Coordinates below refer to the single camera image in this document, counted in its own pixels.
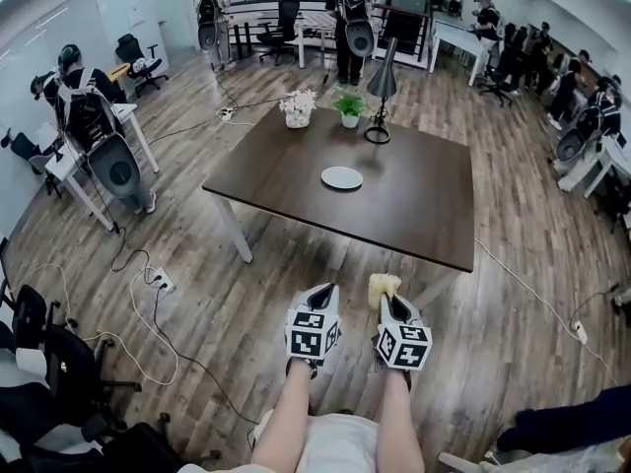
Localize black cable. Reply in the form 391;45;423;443
109;227;260;426

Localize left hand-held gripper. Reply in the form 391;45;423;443
284;283;343;381

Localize dark wooden table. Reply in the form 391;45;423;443
201;104;476;300

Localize person's white shirt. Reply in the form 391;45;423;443
294;413;382;473

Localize black desk lamp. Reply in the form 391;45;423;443
363;36;399;145

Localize white flowers in white pot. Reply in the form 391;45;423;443
278;89;318;130

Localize person's right forearm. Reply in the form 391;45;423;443
377;368;427;473

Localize white desk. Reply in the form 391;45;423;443
555;134;631;200
294;11;341;70
427;17;490;88
43;101;162;234

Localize black metal railing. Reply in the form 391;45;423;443
228;0;431;71

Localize person's left forearm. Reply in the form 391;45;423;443
249;359;317;473

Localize pale grey round plate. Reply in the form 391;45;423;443
320;166;365;192

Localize white cable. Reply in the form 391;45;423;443
9;262;180;387
473;237;620;386

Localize black office chair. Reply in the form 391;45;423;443
114;33;171;100
478;22;529;108
255;0;303;66
0;283;144;473

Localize yellow sponge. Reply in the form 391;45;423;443
368;273;399;310

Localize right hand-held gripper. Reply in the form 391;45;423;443
374;293;434;388

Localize green plant in white pot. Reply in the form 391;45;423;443
330;90;368;130

